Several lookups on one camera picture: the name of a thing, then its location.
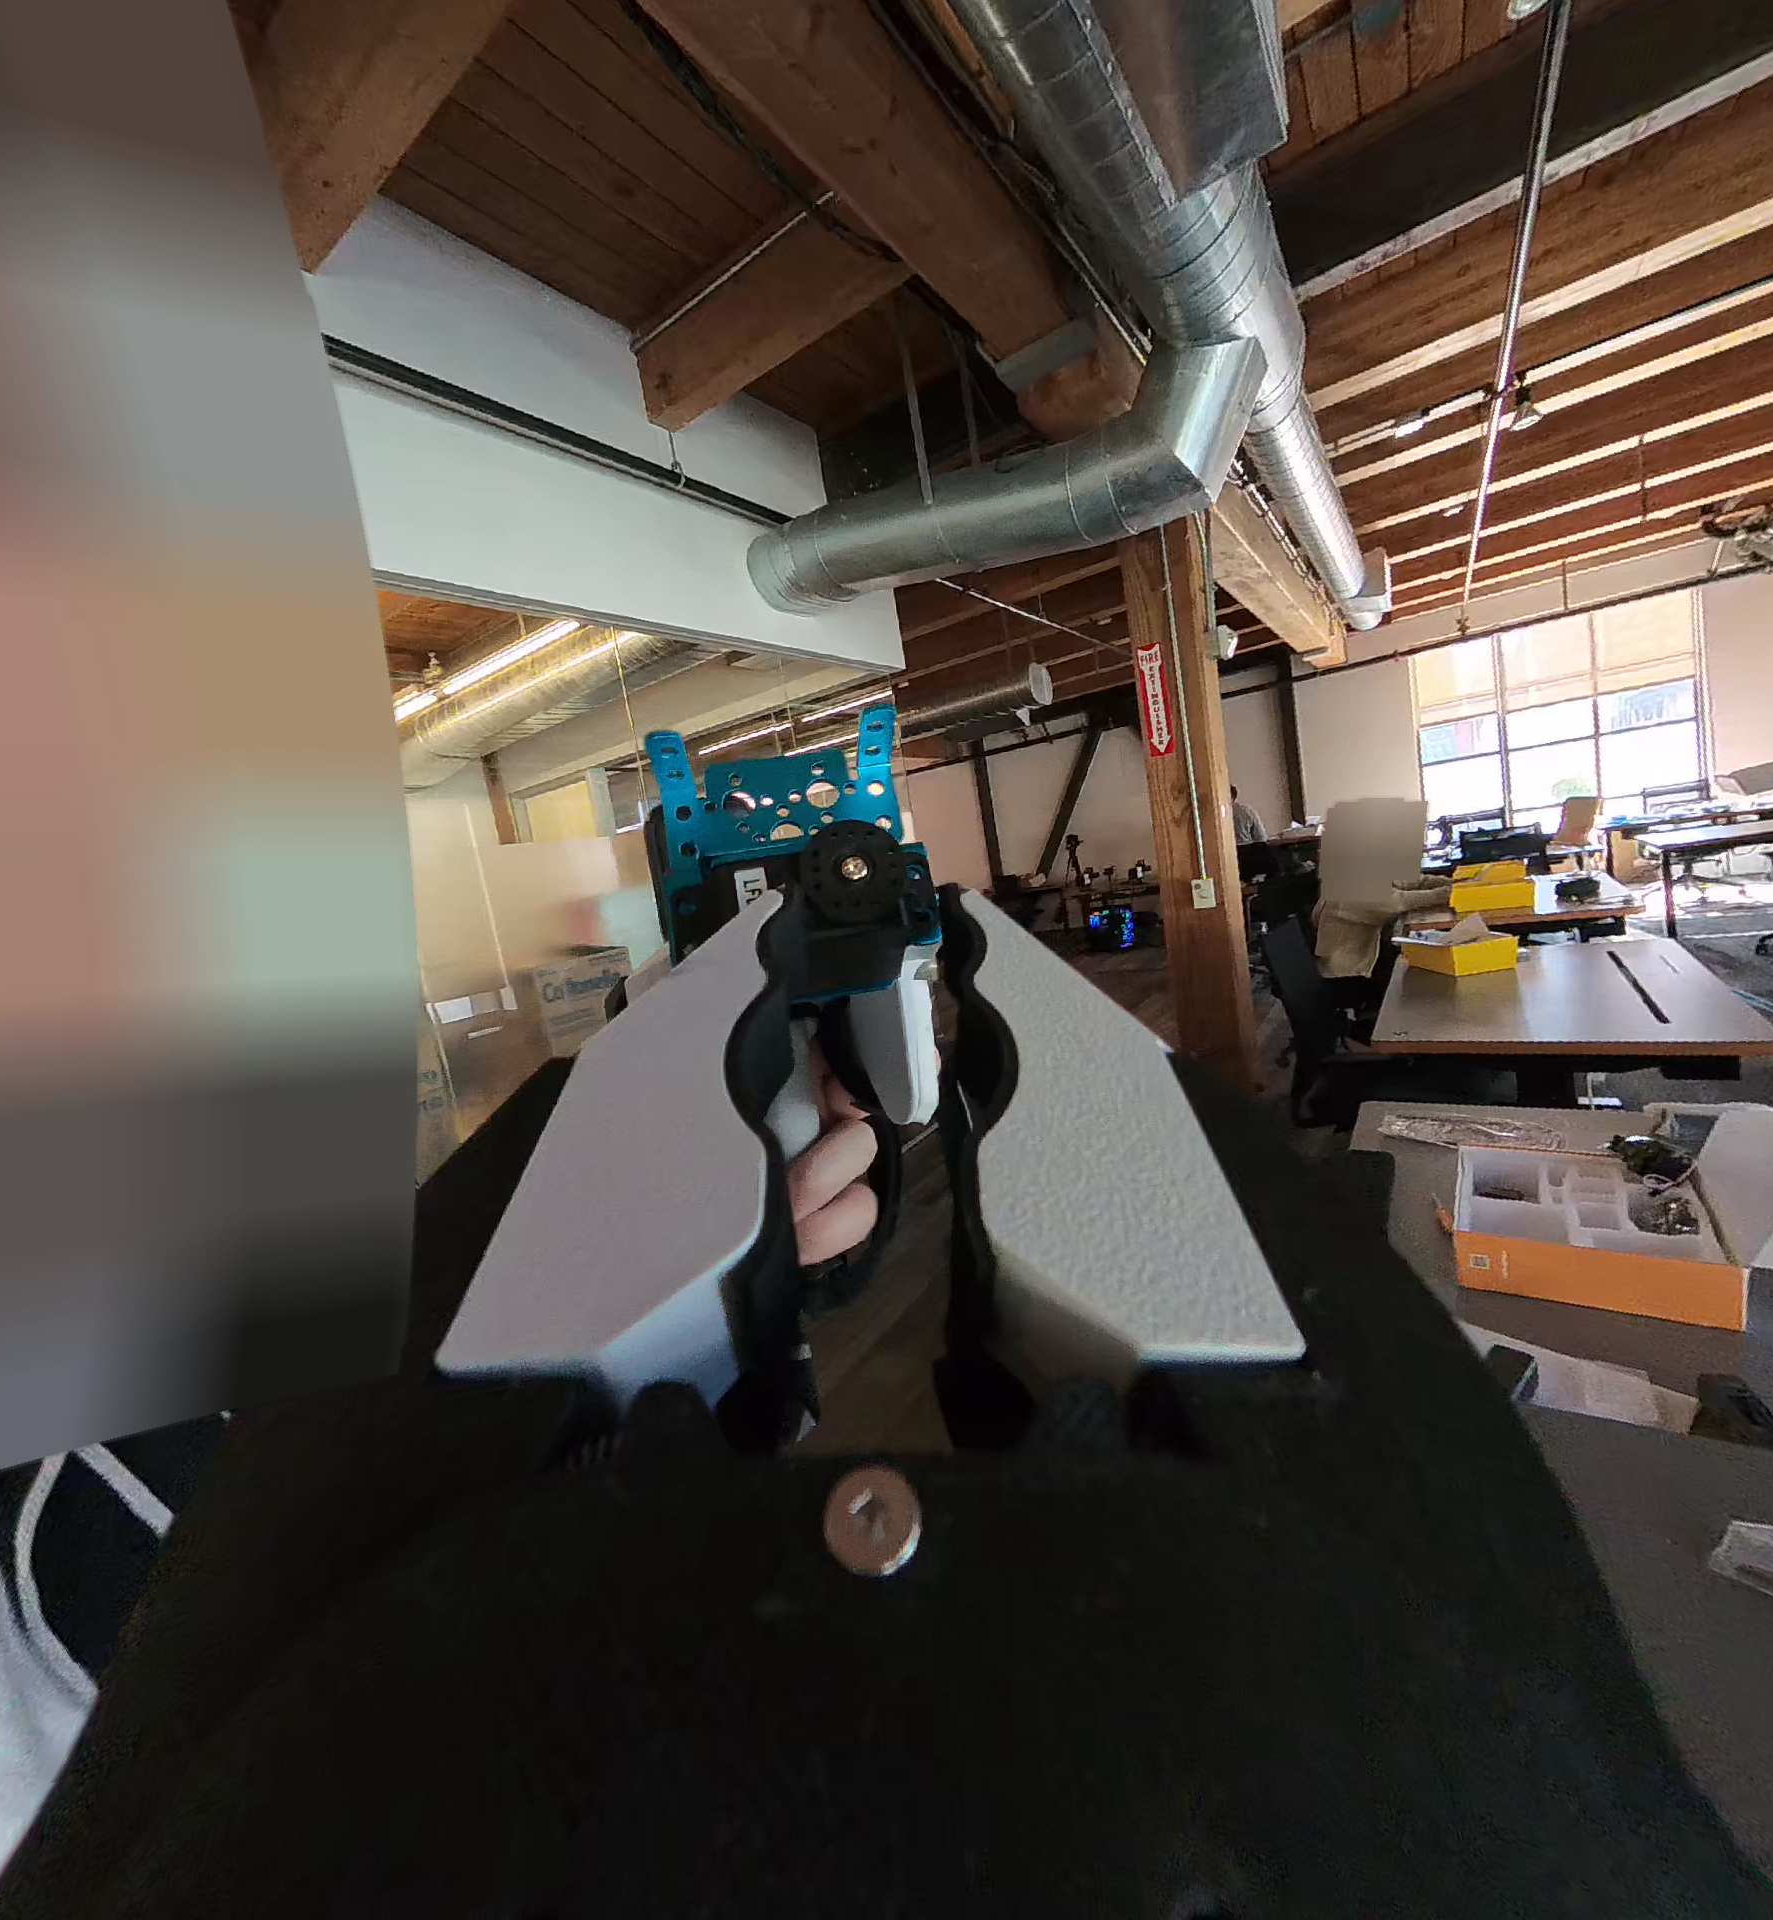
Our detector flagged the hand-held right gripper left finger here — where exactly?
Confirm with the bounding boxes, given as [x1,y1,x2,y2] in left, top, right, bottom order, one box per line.
[433,882,828,1455]

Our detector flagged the white blue cardboard box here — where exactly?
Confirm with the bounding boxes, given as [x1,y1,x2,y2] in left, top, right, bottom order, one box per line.
[529,946,633,1059]

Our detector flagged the white paper sheet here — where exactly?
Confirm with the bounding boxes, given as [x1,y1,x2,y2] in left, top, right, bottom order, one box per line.
[1456,1320,1701,1431]

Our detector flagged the person's left hand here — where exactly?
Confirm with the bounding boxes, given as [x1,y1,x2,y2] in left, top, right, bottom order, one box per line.
[792,1114,884,1268]

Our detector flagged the orange box with white insert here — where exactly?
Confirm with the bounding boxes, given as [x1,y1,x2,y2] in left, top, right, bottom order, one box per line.
[1452,1145,1753,1334]

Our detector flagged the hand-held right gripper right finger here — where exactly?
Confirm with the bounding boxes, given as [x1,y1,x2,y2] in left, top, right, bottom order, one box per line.
[932,882,1312,1455]

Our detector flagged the yellow bin with paper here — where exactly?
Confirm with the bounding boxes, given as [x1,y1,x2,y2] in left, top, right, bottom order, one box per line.
[1395,915,1522,980]

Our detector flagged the wooden top desk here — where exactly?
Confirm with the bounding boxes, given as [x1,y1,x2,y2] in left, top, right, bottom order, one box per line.
[1371,929,1773,1112]

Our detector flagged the silver branch air duct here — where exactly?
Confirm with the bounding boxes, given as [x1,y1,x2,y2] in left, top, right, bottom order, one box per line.
[748,338,1267,618]

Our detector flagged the small black device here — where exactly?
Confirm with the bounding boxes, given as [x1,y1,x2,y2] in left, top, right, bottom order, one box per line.
[1691,1371,1773,1460]

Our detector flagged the large paned window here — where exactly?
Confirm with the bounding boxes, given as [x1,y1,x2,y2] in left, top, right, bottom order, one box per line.
[1411,589,1708,830]

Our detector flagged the long clear plastic bag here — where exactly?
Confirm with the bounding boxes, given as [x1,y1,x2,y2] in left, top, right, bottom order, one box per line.
[1378,1114,1618,1155]

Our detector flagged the wooden post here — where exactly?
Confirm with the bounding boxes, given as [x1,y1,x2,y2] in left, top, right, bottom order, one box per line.
[1122,518,1261,1097]

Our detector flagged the metal ceiling pipe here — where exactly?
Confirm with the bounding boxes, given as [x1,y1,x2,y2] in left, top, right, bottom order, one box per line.
[1452,0,1573,636]

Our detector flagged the white box lid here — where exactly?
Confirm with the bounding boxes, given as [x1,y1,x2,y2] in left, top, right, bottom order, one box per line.
[1643,1105,1773,1280]

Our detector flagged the blue metal servo bracket assembly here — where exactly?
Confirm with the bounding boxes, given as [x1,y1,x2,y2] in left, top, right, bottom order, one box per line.
[641,704,952,1009]

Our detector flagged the large silver air duct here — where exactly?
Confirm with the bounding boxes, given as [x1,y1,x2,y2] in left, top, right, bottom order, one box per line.
[945,0,1390,631]

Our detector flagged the fluorescent ceiling light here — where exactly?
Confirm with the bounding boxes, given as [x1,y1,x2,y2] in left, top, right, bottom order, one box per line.
[392,618,582,726]

